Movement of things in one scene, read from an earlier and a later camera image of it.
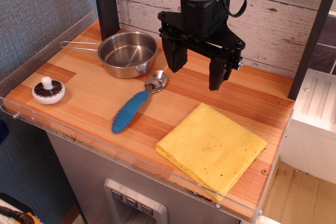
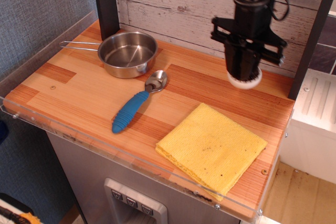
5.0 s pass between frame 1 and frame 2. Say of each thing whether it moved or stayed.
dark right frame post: stayed
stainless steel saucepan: stayed
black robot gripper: moved
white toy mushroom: moved
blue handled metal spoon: stayed
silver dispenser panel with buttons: stayed
